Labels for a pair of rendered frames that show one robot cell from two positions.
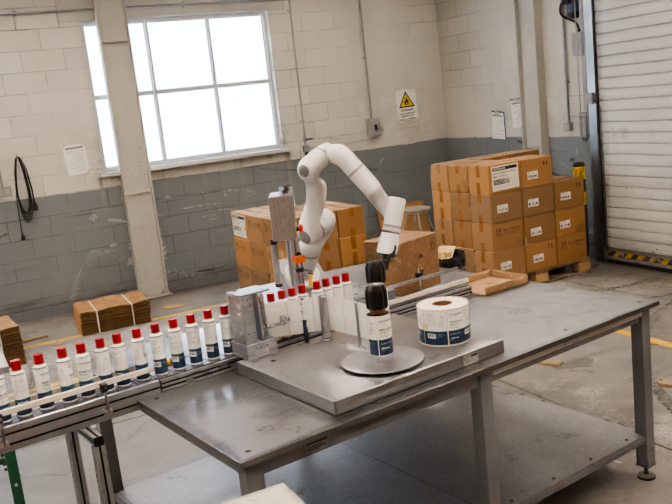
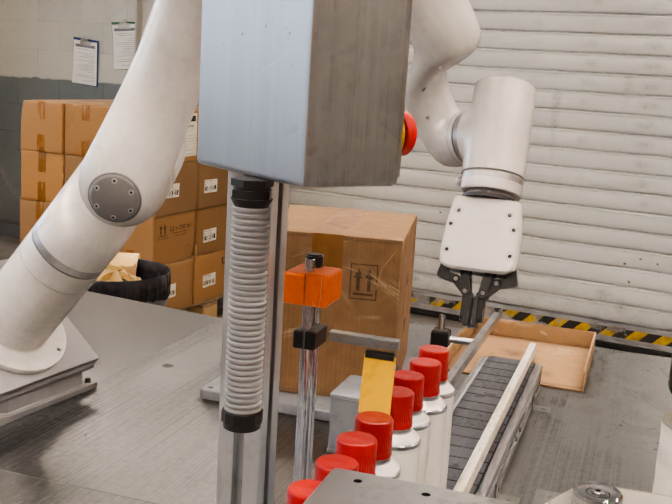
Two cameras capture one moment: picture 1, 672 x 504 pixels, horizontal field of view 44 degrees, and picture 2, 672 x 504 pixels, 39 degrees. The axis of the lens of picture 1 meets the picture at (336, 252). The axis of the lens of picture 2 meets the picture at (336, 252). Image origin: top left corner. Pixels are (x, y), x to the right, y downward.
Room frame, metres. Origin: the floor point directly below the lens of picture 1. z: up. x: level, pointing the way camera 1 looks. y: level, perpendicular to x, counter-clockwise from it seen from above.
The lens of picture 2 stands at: (2.84, 0.66, 1.37)
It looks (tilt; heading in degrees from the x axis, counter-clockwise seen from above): 11 degrees down; 323
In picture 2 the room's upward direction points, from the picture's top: 3 degrees clockwise
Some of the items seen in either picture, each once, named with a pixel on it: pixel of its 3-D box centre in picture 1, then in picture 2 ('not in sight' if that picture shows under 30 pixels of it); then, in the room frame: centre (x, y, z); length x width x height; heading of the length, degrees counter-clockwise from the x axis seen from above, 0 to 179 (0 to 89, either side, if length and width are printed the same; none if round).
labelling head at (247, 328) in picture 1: (251, 322); not in sight; (3.18, 0.37, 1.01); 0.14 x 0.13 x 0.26; 125
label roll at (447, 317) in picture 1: (443, 321); not in sight; (3.10, -0.39, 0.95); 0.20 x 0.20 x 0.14
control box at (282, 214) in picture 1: (283, 215); (301, 60); (3.50, 0.21, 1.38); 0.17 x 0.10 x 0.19; 0
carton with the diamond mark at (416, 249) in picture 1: (402, 262); (337, 295); (4.13, -0.33, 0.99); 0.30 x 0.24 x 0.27; 134
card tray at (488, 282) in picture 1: (488, 282); (523, 350); (4.06, -0.75, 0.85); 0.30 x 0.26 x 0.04; 125
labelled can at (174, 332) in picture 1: (176, 344); not in sight; (3.09, 0.66, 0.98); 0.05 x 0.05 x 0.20
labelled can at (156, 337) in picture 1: (158, 349); not in sight; (3.05, 0.72, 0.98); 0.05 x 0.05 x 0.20
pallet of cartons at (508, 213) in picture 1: (508, 218); (151, 210); (7.52, -1.63, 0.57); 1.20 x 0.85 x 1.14; 118
